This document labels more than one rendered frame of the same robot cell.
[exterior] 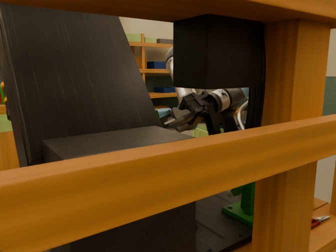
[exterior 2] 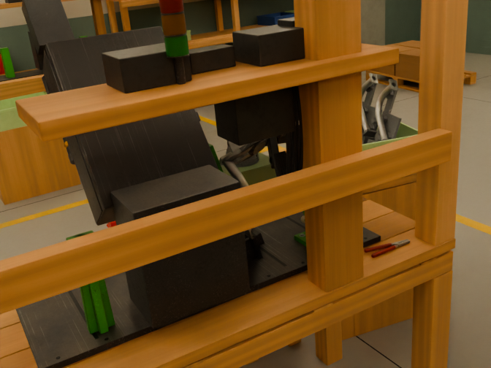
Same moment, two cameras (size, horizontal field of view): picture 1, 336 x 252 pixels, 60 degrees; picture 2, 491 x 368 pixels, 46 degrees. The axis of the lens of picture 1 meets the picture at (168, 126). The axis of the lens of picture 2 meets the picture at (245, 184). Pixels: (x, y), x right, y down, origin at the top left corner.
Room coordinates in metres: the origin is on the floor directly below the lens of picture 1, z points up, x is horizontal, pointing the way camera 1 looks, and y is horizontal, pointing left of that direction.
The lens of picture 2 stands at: (-0.75, -0.25, 1.80)
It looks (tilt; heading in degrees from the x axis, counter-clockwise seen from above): 22 degrees down; 7
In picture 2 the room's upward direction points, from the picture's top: 5 degrees counter-clockwise
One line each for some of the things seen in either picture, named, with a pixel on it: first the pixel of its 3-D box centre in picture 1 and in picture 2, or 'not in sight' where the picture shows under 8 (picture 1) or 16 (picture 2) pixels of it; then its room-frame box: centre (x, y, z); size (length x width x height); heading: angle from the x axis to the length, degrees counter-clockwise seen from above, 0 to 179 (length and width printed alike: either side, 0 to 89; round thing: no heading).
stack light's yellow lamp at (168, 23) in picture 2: not in sight; (174, 24); (0.50, 0.02, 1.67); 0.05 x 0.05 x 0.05
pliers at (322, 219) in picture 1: (313, 222); (389, 247); (0.90, -0.49, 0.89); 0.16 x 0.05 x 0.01; 119
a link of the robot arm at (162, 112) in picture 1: (162, 120); not in sight; (1.63, 0.03, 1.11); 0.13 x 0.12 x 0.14; 103
